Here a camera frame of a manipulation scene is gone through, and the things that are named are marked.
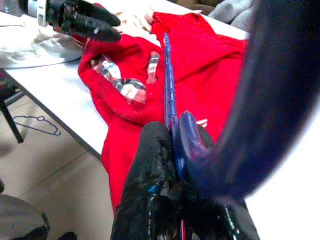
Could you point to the red jacket with white stripes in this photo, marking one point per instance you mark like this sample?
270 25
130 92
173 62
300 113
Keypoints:
200 62

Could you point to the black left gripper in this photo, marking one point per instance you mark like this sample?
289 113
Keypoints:
61 15

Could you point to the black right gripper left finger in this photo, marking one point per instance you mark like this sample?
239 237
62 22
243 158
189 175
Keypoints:
150 162

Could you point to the blue plastic clothes hanger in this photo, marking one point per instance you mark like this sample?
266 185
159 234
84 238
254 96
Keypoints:
41 119
275 75

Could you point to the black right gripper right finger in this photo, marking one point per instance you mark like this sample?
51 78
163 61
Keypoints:
206 138

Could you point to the black table leg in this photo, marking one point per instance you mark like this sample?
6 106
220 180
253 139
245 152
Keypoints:
11 120

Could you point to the grey garment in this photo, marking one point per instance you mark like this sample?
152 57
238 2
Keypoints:
232 12

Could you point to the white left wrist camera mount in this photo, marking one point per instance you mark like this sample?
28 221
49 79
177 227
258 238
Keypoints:
42 12

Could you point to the grey robot leg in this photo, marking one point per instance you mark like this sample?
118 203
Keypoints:
20 217

